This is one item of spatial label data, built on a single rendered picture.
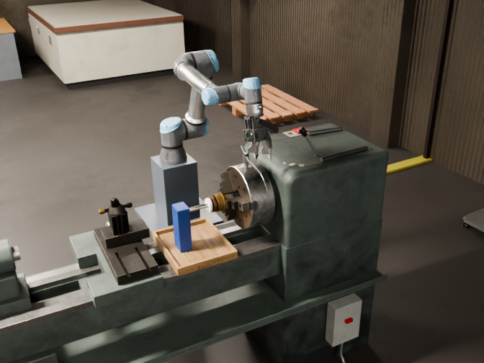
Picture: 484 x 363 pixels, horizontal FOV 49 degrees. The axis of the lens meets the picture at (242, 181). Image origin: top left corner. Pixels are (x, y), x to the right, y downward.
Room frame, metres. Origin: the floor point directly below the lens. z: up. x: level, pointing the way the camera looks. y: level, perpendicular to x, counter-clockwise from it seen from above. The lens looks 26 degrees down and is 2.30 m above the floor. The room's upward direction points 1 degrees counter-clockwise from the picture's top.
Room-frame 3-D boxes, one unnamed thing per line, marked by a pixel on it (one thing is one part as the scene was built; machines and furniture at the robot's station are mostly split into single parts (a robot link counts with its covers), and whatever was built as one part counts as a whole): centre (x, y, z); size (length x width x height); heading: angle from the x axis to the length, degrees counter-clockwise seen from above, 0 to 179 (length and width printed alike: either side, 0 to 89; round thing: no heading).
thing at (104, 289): (2.04, 0.60, 0.90); 0.53 x 0.30 x 0.06; 27
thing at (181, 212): (2.16, 0.29, 1.00); 0.08 x 0.06 x 0.23; 27
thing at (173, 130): (2.72, 0.37, 1.27); 0.13 x 0.12 x 0.14; 119
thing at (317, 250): (2.51, -0.37, 0.43); 0.60 x 0.48 x 0.86; 117
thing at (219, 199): (2.24, 0.11, 1.08); 0.09 x 0.09 x 0.09; 27
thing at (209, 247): (2.18, 0.24, 0.89); 0.36 x 0.30 x 0.04; 27
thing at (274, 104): (6.82, -0.30, 0.06); 1.34 x 0.92 x 0.13; 28
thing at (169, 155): (2.72, 0.38, 1.15); 0.15 x 0.15 x 0.10
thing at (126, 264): (2.04, 0.54, 0.95); 0.43 x 0.18 x 0.04; 27
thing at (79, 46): (9.42, 2.38, 0.47); 2.59 x 2.02 x 0.94; 28
